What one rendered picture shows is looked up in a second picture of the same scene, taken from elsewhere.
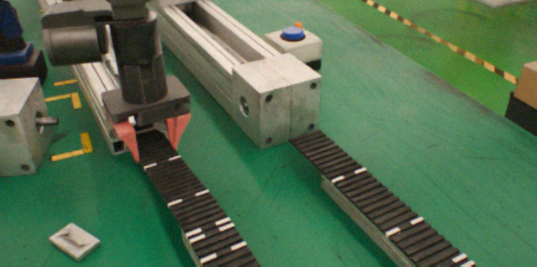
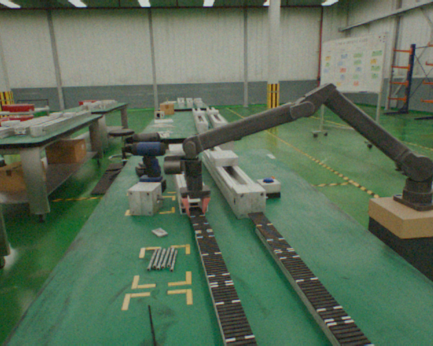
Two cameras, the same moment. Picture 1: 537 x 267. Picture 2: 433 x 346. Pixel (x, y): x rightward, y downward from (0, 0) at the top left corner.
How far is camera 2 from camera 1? 0.54 m
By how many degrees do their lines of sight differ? 24
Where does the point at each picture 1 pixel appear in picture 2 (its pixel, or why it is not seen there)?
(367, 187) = (269, 228)
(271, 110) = (242, 201)
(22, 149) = (150, 204)
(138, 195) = (185, 225)
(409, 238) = (275, 242)
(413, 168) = (298, 231)
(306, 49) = (272, 187)
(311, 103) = (261, 202)
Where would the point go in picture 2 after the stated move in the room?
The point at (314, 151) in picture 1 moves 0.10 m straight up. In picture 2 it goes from (255, 217) to (255, 187)
